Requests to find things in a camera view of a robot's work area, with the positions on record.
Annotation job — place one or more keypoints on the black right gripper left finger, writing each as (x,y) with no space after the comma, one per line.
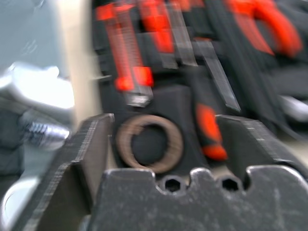
(72,183)

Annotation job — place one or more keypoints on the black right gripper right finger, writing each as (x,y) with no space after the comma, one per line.
(250,144)

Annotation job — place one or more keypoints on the black tool tray with tools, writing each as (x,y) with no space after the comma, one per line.
(173,101)

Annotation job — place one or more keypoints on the silver flat metal blade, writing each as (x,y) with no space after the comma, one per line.
(221,81)

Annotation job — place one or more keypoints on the brown tape roll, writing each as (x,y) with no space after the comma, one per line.
(173,142)

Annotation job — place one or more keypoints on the silver metal robot part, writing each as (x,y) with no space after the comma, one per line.
(33,89)

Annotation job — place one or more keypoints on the silver metal bit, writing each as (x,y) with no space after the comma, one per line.
(179,36)

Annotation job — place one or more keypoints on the red black utility knife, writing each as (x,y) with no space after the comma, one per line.
(125,53)

